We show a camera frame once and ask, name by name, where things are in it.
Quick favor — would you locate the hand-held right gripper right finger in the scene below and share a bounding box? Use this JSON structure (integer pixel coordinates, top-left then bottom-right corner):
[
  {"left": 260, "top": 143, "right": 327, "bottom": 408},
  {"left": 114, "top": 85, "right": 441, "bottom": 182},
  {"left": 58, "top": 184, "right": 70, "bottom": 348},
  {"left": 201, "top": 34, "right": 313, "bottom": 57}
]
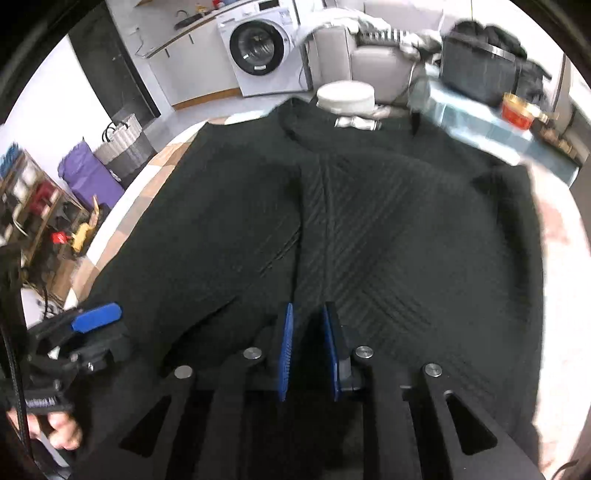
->
[{"left": 322, "top": 301, "right": 546, "bottom": 480}]

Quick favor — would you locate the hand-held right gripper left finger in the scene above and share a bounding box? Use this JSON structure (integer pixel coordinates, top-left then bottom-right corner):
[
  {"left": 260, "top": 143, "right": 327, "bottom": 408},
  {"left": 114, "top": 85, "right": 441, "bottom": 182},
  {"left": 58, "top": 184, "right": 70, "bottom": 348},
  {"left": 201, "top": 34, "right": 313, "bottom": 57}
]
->
[{"left": 99, "top": 302, "right": 296, "bottom": 480}]

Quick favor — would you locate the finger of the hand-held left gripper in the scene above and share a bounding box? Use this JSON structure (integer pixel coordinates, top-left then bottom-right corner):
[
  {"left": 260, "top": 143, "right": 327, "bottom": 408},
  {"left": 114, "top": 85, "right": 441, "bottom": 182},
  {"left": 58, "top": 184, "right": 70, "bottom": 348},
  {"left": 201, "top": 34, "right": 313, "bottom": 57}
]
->
[
  {"left": 34, "top": 302, "right": 123, "bottom": 344},
  {"left": 69, "top": 325, "right": 132, "bottom": 374}
]

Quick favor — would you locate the black knit sweater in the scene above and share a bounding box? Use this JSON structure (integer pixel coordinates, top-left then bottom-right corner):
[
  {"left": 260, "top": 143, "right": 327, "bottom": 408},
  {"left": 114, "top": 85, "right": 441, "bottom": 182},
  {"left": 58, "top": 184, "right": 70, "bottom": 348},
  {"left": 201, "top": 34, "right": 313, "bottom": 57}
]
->
[{"left": 74, "top": 98, "right": 549, "bottom": 480}]

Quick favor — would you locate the person's left hand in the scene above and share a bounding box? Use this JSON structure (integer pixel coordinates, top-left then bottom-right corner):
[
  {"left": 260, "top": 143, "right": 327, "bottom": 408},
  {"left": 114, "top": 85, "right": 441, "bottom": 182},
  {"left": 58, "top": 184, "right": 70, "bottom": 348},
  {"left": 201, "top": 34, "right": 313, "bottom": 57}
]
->
[{"left": 27, "top": 410, "right": 85, "bottom": 452}]

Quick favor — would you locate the yellow snack packet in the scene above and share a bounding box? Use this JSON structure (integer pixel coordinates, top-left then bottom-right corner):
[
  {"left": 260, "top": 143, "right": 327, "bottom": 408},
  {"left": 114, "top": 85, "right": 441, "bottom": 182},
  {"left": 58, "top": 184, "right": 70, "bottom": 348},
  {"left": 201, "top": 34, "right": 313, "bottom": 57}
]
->
[{"left": 71, "top": 220, "right": 94, "bottom": 253}]

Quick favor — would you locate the wooden storage shelf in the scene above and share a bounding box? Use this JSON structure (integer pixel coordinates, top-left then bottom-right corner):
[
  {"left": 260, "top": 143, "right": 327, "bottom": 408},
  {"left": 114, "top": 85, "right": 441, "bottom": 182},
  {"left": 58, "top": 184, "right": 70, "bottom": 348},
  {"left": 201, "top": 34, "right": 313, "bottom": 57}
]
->
[{"left": 0, "top": 145, "right": 89, "bottom": 274}]

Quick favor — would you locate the purple bag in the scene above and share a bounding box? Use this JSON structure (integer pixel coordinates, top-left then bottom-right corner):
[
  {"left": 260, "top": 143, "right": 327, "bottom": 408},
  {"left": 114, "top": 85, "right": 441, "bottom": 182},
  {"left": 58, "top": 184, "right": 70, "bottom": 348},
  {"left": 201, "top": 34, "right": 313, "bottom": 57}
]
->
[{"left": 58, "top": 141, "right": 126, "bottom": 212}]

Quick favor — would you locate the woven laundry basket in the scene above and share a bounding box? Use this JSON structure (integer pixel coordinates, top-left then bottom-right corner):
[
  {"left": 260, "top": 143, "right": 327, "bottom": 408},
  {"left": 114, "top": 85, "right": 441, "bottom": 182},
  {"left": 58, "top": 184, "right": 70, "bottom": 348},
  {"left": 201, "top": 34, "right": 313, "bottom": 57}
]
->
[{"left": 94, "top": 113, "right": 156, "bottom": 182}]

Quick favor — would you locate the small white bottle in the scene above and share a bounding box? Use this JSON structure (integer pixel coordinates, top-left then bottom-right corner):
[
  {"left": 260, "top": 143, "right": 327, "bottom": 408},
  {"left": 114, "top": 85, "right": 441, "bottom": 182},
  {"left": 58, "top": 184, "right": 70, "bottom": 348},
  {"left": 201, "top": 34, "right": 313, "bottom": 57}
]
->
[{"left": 334, "top": 116, "right": 382, "bottom": 133}]

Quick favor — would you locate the white round container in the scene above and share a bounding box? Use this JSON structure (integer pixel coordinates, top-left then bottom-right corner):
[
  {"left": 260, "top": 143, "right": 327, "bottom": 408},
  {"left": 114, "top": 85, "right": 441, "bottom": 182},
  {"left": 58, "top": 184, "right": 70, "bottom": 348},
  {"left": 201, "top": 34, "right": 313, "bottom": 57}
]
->
[{"left": 316, "top": 80, "right": 376, "bottom": 114}]

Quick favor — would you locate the white counter cabinet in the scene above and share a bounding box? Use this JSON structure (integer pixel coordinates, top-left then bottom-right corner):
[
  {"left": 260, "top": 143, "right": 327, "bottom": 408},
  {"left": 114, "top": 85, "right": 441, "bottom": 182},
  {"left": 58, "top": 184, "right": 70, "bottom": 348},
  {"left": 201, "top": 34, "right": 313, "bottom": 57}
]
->
[{"left": 134, "top": 4, "right": 242, "bottom": 110}]

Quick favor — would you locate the grey sofa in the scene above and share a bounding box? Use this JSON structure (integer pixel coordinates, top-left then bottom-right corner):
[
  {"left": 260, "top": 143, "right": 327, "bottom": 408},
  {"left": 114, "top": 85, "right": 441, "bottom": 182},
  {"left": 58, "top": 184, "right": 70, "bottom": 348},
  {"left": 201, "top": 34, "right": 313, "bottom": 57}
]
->
[{"left": 305, "top": 0, "right": 445, "bottom": 106}]

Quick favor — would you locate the red bowl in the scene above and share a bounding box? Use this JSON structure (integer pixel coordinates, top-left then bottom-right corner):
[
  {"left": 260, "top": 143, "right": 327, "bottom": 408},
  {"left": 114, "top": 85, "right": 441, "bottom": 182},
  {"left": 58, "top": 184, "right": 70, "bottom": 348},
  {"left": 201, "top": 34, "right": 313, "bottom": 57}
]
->
[{"left": 502, "top": 92, "right": 539, "bottom": 130}]

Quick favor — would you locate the white washing machine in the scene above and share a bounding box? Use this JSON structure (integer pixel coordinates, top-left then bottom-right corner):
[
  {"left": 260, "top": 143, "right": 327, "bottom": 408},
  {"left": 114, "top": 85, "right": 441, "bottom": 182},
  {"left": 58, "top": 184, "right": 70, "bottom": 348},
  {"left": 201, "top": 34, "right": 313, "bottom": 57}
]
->
[{"left": 217, "top": 0, "right": 311, "bottom": 99}]

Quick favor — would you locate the black case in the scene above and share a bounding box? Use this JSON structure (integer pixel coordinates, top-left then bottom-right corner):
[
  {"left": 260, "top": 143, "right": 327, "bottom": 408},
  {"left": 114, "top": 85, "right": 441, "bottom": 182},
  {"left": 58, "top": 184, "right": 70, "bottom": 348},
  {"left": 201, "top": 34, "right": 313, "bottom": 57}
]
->
[{"left": 438, "top": 23, "right": 523, "bottom": 108}]

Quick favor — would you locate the houndstooth pillow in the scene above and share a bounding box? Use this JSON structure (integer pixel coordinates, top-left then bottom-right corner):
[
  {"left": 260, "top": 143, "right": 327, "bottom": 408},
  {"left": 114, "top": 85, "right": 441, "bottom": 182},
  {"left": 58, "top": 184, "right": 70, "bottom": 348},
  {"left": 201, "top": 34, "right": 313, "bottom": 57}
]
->
[{"left": 358, "top": 25, "right": 413, "bottom": 45}]

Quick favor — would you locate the grey garment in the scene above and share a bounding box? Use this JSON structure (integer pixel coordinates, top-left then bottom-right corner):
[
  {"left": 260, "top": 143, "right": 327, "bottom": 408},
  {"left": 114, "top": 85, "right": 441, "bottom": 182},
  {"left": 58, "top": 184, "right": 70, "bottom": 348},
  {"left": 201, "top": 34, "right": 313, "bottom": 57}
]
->
[{"left": 401, "top": 28, "right": 445, "bottom": 52}]

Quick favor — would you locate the light grey cloth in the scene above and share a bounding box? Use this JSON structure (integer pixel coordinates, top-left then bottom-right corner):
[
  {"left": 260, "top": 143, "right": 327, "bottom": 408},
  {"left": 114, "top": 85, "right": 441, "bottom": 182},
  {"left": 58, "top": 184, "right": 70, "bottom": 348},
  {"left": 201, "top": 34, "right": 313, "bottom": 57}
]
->
[{"left": 295, "top": 11, "right": 368, "bottom": 48}]

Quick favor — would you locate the black storage bin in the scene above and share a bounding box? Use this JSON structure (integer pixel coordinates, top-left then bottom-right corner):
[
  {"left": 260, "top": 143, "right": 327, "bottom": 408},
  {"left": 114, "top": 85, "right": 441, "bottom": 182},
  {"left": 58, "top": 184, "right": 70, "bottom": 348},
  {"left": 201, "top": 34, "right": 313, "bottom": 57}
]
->
[{"left": 455, "top": 18, "right": 553, "bottom": 106}]

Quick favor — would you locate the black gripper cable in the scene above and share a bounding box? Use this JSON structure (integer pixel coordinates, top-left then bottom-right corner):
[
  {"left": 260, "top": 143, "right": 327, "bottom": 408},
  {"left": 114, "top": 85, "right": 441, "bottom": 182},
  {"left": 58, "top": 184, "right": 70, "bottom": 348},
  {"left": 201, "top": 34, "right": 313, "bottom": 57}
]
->
[{"left": 0, "top": 318, "right": 35, "bottom": 467}]

